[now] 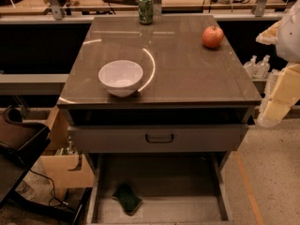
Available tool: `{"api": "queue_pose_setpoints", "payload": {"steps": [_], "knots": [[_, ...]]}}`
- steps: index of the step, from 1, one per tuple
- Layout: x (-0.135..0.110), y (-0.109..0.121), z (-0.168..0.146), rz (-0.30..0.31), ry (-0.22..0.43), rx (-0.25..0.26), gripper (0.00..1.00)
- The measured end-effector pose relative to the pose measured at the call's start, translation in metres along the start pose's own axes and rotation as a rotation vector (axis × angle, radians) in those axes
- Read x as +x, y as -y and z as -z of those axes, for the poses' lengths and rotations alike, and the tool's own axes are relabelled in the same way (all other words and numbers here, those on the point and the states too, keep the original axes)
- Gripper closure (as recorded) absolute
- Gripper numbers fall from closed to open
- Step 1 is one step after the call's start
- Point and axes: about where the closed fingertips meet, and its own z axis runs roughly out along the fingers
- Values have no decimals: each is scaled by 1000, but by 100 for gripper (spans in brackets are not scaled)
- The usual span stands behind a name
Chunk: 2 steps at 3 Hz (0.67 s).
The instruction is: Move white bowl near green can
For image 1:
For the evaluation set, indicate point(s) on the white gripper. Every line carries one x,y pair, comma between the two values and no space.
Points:
289,37

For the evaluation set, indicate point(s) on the green sponge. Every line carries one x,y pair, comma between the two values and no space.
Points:
128,200

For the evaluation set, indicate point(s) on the clear plastic bottle left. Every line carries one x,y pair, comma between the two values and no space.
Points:
250,65

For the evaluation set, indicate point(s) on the clear plastic bottle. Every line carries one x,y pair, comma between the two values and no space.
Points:
250,65
261,68

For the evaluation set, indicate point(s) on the open bottom drawer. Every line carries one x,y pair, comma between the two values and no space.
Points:
176,189

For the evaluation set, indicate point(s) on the clear plastic bottle right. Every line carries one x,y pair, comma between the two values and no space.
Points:
261,68

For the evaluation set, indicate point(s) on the white bowl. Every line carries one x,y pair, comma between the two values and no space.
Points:
121,78

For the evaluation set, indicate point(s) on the closed grey drawer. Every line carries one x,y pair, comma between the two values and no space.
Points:
158,139

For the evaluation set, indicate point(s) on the green soda can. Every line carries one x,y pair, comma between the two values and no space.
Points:
146,12

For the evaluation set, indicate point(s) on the grey drawer cabinet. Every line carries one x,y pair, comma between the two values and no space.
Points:
183,83

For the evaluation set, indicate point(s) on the cardboard box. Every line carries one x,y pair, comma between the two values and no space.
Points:
69,171

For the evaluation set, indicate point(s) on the red apple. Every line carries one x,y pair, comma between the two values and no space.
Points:
212,37

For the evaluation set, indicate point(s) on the dark brown chair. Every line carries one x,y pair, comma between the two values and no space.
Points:
21,144

